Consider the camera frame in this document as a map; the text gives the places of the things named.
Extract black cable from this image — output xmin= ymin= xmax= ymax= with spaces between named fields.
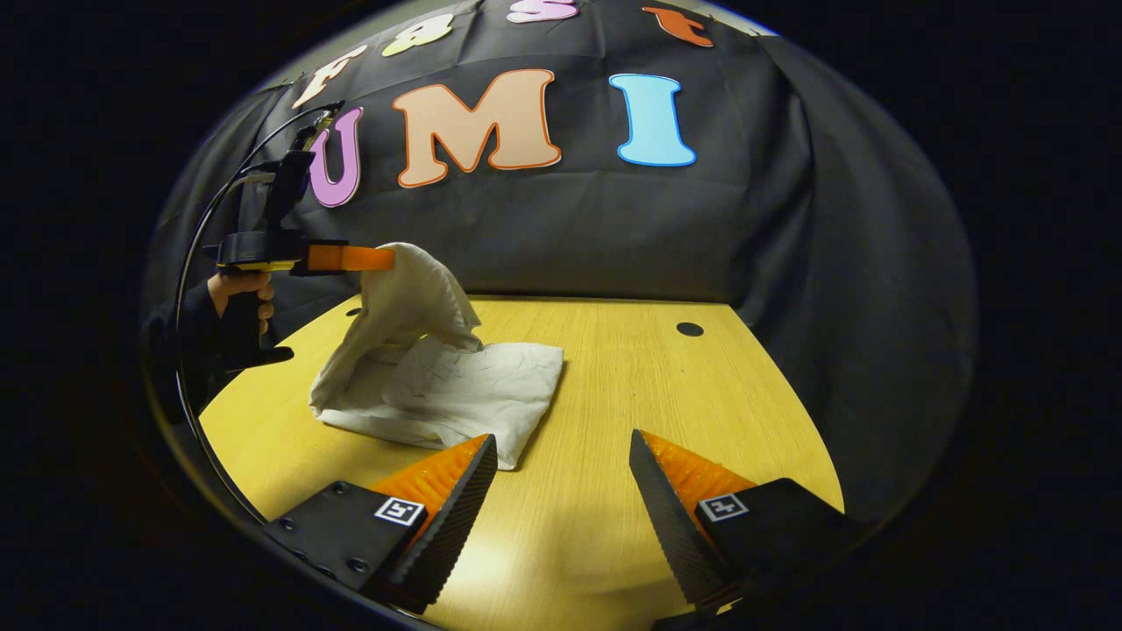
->
xmin=173 ymin=99 xmax=344 ymax=527

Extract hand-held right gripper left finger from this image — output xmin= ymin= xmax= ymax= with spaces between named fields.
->
xmin=263 ymin=434 xmax=499 ymax=614

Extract black backdrop cloth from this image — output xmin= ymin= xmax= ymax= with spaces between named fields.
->
xmin=145 ymin=0 xmax=978 ymax=527

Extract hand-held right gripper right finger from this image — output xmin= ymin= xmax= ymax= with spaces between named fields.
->
xmin=628 ymin=429 xmax=864 ymax=614

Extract white jeans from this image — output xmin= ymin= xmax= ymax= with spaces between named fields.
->
xmin=309 ymin=242 xmax=565 ymax=471

